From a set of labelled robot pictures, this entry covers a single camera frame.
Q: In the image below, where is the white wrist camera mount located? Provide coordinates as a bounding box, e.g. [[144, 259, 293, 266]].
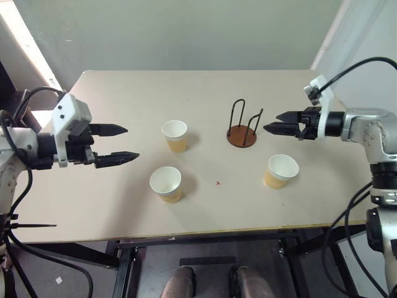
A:
[[303, 74, 336, 139], [51, 93, 93, 169]]

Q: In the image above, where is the black left body cable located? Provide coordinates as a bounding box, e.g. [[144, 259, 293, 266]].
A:
[[6, 167, 94, 298]]

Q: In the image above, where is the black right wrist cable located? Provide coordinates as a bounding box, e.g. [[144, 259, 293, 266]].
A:
[[318, 56, 397, 94]]

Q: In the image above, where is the black metal table frame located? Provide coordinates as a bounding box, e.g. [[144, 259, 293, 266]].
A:
[[21, 223, 367, 298]]

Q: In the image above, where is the black cable tie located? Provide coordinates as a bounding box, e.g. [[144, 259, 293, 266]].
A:
[[11, 223, 58, 230]]

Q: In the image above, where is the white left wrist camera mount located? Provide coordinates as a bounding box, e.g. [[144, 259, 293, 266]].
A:
[[51, 93, 93, 169]]

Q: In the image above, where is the black floor tape strip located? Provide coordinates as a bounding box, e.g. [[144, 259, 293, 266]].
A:
[[179, 255, 238, 266]]

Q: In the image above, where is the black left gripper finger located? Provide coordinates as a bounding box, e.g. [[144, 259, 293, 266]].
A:
[[94, 151, 141, 169], [89, 123, 129, 138]]

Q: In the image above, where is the yellow white paper cup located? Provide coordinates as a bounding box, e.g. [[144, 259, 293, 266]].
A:
[[263, 154, 300, 190], [149, 166, 183, 204], [161, 120, 189, 153]]

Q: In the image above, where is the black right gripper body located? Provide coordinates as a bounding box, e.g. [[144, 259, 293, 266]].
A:
[[296, 106, 323, 142]]

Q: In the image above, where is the white wall cable conduit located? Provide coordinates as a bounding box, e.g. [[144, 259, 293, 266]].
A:
[[310, 0, 353, 71]]

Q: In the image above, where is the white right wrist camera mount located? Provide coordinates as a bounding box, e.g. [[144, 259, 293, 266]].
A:
[[303, 74, 336, 139]]

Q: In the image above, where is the black right body cable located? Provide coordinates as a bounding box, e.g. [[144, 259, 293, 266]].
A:
[[322, 181, 390, 297]]

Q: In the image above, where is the brown wire cup holder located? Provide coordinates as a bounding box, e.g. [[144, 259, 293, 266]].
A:
[[226, 98, 264, 148]]

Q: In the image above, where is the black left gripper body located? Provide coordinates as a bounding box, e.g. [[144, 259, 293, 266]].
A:
[[63, 124, 97, 165]]

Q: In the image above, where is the black body cable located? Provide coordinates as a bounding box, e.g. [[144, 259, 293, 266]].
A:
[[322, 181, 390, 297], [6, 167, 94, 298]]

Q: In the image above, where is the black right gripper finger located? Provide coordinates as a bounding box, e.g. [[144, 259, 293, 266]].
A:
[[262, 122, 300, 137], [275, 111, 300, 123]]

